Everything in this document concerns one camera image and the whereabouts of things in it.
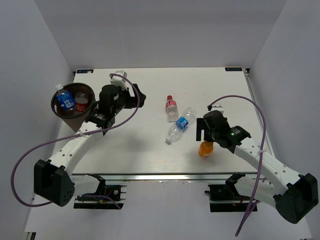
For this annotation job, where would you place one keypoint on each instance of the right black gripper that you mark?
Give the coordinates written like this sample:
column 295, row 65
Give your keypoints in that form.
column 202, row 125

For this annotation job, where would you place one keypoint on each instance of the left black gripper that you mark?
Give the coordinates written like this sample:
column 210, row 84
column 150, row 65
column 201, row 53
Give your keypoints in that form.
column 132, row 101

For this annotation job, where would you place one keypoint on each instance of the orange juice bottle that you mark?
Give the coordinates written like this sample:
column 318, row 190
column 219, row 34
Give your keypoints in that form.
column 205, row 149

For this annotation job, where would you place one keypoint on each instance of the tall red label bottle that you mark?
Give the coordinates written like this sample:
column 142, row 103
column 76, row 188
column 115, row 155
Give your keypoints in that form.
column 81, row 102

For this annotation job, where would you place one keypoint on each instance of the dark blue label bottle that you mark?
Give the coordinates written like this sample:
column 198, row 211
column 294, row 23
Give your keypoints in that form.
column 65, row 98

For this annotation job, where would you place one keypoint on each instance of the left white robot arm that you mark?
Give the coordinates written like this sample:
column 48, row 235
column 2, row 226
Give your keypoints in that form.
column 54, row 179

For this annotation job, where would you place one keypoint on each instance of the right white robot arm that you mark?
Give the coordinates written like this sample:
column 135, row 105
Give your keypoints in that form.
column 292, row 194

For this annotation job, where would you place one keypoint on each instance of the brown round bin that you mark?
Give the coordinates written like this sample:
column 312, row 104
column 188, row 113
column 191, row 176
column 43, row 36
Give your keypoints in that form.
column 73, row 120

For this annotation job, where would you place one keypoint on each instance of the crushed light blue label bottle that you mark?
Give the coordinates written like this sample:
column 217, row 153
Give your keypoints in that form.
column 176, row 131

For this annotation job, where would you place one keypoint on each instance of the small red label bottle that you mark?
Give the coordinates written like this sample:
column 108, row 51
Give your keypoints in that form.
column 171, row 109

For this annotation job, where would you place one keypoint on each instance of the left blue table sticker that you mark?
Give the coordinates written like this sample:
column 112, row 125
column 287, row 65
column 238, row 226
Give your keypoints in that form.
column 84, row 71

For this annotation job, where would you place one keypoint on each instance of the blue table sticker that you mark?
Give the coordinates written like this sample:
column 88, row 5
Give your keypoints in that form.
column 84, row 71
column 233, row 69

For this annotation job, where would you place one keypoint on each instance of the right blue table sticker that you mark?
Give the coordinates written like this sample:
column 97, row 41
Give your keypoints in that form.
column 233, row 69

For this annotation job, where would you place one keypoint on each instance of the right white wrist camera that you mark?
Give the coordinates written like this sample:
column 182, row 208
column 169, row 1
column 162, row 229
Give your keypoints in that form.
column 215, row 107

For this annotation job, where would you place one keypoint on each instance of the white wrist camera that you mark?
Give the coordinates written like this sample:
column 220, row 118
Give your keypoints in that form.
column 215, row 107
column 118, row 80

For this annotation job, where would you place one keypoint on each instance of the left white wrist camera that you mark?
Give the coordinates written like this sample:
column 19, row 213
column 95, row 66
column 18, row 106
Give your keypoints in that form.
column 118, row 80

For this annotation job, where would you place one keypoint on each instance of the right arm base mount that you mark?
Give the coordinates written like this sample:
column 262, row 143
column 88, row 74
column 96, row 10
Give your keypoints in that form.
column 221, row 199

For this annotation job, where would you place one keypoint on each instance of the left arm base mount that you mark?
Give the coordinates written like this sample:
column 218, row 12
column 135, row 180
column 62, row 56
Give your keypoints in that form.
column 105, row 193

